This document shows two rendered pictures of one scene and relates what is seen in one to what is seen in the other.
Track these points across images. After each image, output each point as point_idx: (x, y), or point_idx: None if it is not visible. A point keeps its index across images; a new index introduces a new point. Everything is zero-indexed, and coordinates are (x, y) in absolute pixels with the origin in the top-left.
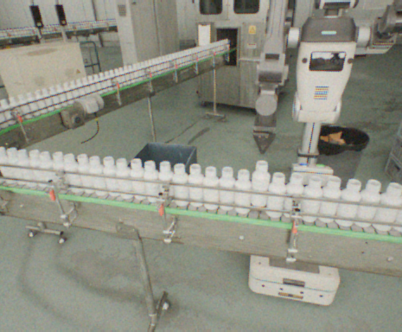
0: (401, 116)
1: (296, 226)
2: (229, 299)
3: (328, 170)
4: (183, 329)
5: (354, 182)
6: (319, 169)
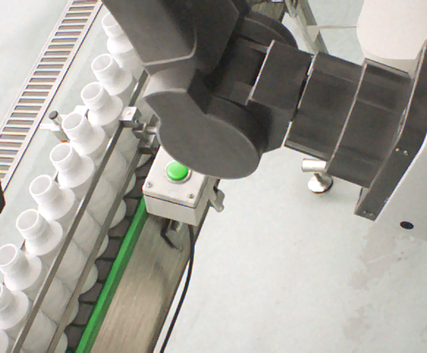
0: None
1: (40, 124)
2: None
3: (145, 181)
4: (368, 236)
5: (51, 193)
6: (155, 161)
